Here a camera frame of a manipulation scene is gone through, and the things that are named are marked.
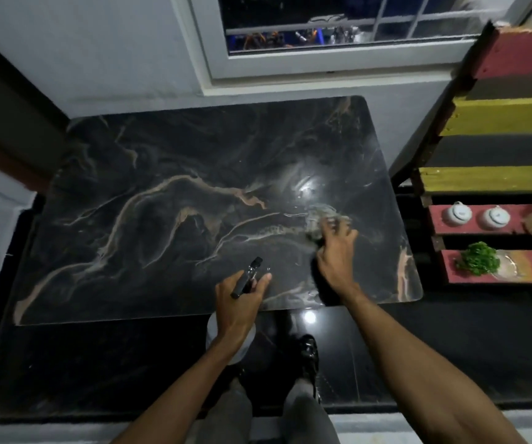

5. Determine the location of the white spray bottle black nozzle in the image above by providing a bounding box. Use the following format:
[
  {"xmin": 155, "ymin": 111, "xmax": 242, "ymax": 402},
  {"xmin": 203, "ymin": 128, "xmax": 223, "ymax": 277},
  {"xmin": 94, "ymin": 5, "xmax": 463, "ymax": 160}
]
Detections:
[{"xmin": 205, "ymin": 256, "xmax": 265, "ymax": 367}]

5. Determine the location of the person's right hand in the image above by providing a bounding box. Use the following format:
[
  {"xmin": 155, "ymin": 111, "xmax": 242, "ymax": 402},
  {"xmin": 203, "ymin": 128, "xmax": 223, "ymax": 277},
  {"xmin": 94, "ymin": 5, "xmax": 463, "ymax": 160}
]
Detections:
[{"xmin": 315, "ymin": 216, "xmax": 359, "ymax": 299}]

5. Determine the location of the white ceramic lidded jar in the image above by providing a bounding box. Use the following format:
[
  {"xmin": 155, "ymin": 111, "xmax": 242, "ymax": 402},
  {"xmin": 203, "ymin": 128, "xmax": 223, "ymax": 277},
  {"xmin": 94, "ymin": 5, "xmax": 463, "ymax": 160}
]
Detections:
[
  {"xmin": 441, "ymin": 201, "xmax": 474, "ymax": 227},
  {"xmin": 480, "ymin": 205, "xmax": 512, "ymax": 231}
]

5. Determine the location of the colourful wooden pallet shelf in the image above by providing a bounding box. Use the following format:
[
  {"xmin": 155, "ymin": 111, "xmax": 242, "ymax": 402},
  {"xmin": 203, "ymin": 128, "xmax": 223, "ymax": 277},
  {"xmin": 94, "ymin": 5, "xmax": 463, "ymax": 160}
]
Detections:
[{"xmin": 392, "ymin": 22, "xmax": 532, "ymax": 285}]

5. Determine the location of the person's left forearm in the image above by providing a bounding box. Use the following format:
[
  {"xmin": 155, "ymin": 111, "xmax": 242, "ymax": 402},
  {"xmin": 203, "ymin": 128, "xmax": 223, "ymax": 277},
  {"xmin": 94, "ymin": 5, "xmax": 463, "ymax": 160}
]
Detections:
[{"xmin": 111, "ymin": 335, "xmax": 250, "ymax": 444}]

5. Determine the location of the black shiny shoe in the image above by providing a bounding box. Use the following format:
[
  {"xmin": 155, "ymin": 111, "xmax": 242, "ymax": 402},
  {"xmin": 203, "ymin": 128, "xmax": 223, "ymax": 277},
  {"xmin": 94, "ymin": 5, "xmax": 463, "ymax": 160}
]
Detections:
[{"xmin": 296, "ymin": 335, "xmax": 320, "ymax": 405}]

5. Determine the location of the grey cleaning cloth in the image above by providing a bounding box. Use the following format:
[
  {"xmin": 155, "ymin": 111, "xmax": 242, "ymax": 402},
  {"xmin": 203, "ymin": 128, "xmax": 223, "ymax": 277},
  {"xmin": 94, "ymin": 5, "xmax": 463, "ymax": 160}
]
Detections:
[{"xmin": 303, "ymin": 203, "xmax": 353, "ymax": 248}]

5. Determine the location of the white window frame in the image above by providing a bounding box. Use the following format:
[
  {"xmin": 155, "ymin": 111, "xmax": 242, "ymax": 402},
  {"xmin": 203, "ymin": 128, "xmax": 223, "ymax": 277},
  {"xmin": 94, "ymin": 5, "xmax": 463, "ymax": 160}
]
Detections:
[{"xmin": 171, "ymin": 0, "xmax": 532, "ymax": 97}]

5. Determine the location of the person's left hand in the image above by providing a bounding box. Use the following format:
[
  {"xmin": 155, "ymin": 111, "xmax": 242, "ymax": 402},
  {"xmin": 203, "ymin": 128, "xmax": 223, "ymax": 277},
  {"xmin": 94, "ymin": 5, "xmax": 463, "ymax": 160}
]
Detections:
[{"xmin": 214, "ymin": 271, "xmax": 273, "ymax": 355}]

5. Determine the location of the person's right forearm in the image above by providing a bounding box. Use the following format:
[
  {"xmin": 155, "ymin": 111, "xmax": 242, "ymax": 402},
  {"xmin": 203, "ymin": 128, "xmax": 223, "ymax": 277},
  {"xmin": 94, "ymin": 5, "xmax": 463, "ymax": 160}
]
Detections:
[{"xmin": 340, "ymin": 282, "xmax": 530, "ymax": 444}]

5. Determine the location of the clear glass dish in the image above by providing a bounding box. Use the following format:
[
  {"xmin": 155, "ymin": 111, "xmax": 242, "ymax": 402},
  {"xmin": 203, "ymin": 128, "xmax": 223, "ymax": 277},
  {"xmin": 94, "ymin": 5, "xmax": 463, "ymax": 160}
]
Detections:
[{"xmin": 492, "ymin": 249, "xmax": 532, "ymax": 281}]

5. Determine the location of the person's grey trouser leg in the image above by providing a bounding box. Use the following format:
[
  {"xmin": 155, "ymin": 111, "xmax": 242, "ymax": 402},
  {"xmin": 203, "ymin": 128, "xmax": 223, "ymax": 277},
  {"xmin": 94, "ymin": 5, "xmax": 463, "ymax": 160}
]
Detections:
[
  {"xmin": 282, "ymin": 378, "xmax": 341, "ymax": 444},
  {"xmin": 199, "ymin": 374, "xmax": 254, "ymax": 444}
]

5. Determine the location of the green leafy plant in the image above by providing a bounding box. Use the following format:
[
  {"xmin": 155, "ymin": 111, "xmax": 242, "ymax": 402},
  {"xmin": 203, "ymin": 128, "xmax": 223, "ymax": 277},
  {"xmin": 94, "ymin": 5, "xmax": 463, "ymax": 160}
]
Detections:
[{"xmin": 454, "ymin": 241, "xmax": 501, "ymax": 277}]

